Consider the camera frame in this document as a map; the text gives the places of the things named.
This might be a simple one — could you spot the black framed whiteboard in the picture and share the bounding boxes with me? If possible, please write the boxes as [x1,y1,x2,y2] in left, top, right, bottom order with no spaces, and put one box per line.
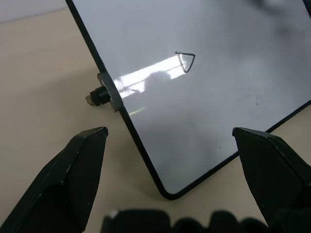
[65,0,311,200]

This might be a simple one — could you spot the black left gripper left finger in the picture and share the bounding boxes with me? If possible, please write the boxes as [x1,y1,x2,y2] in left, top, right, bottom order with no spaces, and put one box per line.
[0,126,109,233]

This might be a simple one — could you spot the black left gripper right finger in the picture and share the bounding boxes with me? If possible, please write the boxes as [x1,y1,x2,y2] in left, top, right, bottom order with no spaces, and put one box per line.
[232,127,311,229]

